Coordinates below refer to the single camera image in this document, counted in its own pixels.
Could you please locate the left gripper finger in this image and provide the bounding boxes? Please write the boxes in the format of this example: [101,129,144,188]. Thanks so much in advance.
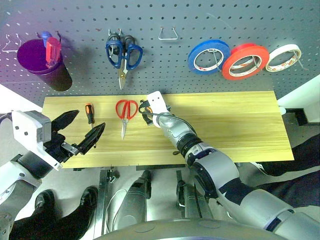
[51,109,80,133]
[77,121,106,155]

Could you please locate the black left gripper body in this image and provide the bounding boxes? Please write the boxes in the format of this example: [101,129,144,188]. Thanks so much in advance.
[44,131,80,163]

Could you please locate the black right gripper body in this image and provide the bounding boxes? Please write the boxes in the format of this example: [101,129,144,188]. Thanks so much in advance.
[141,113,154,126]

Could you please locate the orange black needle-nose pliers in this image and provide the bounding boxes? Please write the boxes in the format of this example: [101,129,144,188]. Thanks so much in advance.
[138,99,153,114]

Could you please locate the orange black handled screwdriver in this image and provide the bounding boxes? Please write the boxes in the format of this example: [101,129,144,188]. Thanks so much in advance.
[84,103,97,148]

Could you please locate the red handled scissors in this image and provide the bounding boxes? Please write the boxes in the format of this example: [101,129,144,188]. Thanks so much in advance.
[115,99,139,141]

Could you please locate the wide red tape roll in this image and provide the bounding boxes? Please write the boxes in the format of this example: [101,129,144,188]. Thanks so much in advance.
[221,43,271,81]

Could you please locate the black plastic cup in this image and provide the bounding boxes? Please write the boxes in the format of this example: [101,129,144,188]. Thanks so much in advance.
[16,38,73,92]

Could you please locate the grey perforated pegboard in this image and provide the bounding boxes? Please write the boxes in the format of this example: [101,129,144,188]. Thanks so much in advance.
[0,0,320,106]

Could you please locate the black leather shoe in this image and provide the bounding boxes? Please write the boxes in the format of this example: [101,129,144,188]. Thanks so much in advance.
[79,186,99,208]
[34,189,56,213]

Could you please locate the grey left robot leg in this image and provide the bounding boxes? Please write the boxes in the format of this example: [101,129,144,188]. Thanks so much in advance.
[112,169,152,231]

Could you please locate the grey robot leg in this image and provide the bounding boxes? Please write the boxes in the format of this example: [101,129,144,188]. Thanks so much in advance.
[112,169,152,231]
[176,183,213,221]

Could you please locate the blue tape roll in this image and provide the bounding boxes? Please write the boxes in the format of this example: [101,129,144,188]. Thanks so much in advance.
[187,38,231,75]

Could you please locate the black trousers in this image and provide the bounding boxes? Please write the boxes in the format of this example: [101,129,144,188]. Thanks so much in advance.
[9,199,96,240]
[259,134,320,208]

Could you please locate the grey right robot leg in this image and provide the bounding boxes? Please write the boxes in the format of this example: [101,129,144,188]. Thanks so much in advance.
[176,183,213,221]

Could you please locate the grey robot torso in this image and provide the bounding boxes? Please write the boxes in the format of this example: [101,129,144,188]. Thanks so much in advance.
[94,218,283,240]

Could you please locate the white tape roll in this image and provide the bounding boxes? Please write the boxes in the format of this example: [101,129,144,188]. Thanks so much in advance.
[264,44,302,73]

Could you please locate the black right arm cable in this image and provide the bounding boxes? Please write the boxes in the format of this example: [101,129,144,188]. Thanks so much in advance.
[143,111,198,137]

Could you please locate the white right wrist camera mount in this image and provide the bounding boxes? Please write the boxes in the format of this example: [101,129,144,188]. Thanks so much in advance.
[146,91,173,129]

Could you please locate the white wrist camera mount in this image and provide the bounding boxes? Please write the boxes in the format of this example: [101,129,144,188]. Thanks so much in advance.
[11,109,63,171]
[146,91,173,129]

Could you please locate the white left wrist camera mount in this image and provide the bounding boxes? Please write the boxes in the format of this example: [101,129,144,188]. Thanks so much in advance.
[11,109,63,171]

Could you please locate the blue handled scissors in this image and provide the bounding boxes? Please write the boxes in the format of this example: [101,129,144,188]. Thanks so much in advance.
[104,39,144,90]

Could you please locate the white floor cable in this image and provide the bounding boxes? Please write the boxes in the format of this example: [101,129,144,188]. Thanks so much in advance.
[104,188,128,231]

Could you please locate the silver wire pliers hook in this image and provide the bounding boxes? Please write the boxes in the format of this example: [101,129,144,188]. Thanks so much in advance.
[158,26,180,41]

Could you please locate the blue handled screwdriver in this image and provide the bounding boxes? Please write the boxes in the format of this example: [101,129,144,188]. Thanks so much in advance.
[41,31,52,48]

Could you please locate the silver wire pegboard hook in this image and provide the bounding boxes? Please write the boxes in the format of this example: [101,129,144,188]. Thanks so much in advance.
[1,33,25,53]

